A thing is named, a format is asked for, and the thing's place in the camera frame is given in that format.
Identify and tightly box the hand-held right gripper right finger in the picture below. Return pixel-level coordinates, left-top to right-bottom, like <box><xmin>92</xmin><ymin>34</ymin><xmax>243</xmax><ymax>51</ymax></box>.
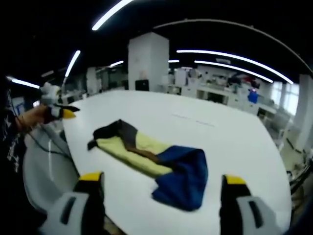
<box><xmin>219</xmin><ymin>174</ymin><xmax>287</xmax><ymax>235</ymax></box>

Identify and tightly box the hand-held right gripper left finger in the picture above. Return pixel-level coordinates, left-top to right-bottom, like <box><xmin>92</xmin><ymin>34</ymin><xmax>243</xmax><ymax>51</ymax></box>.
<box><xmin>39</xmin><ymin>171</ymin><xmax>107</xmax><ymax>235</ymax></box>

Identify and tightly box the blue yellow black garment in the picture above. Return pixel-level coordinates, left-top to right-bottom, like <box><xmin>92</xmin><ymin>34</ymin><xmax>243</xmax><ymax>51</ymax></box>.
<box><xmin>87</xmin><ymin>119</ymin><xmax>209</xmax><ymax>212</ymax></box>

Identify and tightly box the person's left hand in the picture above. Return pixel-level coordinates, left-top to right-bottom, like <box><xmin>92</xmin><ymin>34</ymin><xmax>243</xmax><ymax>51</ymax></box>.
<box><xmin>21</xmin><ymin>105</ymin><xmax>53</xmax><ymax>131</ymax></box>

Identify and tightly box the long ceiling light strip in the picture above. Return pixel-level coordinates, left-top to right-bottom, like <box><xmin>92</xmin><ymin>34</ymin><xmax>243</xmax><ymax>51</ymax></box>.
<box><xmin>5</xmin><ymin>76</ymin><xmax>41</xmax><ymax>89</ymax></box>
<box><xmin>64</xmin><ymin>49</ymin><xmax>82</xmax><ymax>78</ymax></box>
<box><xmin>176</xmin><ymin>49</ymin><xmax>294</xmax><ymax>85</ymax></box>
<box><xmin>194</xmin><ymin>60</ymin><xmax>274</xmax><ymax>84</ymax></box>
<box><xmin>91</xmin><ymin>0</ymin><xmax>134</xmax><ymax>31</ymax></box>

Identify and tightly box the white plastic chair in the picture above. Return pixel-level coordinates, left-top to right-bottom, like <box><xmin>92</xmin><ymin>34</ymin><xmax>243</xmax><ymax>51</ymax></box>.
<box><xmin>22</xmin><ymin>122</ymin><xmax>80</xmax><ymax>222</ymax></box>

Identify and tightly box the person's black printed shirt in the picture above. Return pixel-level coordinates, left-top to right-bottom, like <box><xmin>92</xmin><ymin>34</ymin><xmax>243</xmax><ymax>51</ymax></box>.
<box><xmin>0</xmin><ymin>75</ymin><xmax>28</xmax><ymax>178</ymax></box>

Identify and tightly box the black monitor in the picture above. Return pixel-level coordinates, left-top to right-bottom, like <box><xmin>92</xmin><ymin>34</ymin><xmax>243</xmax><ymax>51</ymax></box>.
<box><xmin>134</xmin><ymin>79</ymin><xmax>150</xmax><ymax>92</ymax></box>

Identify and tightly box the white square pillar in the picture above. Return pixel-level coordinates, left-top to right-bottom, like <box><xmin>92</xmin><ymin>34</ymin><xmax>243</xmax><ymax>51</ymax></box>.
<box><xmin>128</xmin><ymin>32</ymin><xmax>170</xmax><ymax>92</ymax></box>

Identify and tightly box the blue object on shelving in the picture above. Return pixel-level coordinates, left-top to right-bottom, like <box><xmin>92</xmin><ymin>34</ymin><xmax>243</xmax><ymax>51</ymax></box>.
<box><xmin>247</xmin><ymin>88</ymin><xmax>260</xmax><ymax>104</ymax></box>

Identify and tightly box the white shelving with clutter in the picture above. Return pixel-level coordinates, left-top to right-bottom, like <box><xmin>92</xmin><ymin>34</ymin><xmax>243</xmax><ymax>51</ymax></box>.
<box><xmin>158</xmin><ymin>64</ymin><xmax>278</xmax><ymax>116</ymax></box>

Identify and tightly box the black cable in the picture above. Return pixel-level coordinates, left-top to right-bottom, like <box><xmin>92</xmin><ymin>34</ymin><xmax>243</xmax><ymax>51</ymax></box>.
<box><xmin>26</xmin><ymin>129</ymin><xmax>73</xmax><ymax>159</ymax></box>

